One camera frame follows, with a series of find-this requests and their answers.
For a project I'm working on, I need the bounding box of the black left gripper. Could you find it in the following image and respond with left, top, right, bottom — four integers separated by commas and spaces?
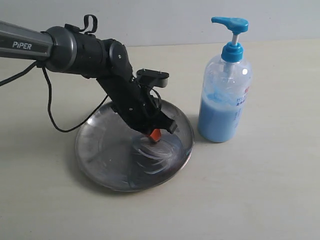
97, 75, 178, 143

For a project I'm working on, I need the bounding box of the blue soap pump bottle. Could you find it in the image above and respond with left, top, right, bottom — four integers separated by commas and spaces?
197, 16, 253, 143

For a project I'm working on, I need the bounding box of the grey and black left arm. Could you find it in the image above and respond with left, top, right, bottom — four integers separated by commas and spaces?
0, 14, 177, 142

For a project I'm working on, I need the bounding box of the pale blue soap blob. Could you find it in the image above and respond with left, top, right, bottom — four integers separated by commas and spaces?
132, 134, 185, 175

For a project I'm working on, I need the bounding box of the round stainless steel plate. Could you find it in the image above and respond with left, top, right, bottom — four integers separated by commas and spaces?
75, 100, 194, 192

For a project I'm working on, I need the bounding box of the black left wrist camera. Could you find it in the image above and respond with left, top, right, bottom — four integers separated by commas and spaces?
136, 68, 170, 88

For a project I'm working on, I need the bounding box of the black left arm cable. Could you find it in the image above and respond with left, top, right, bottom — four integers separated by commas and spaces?
0, 14, 111, 133

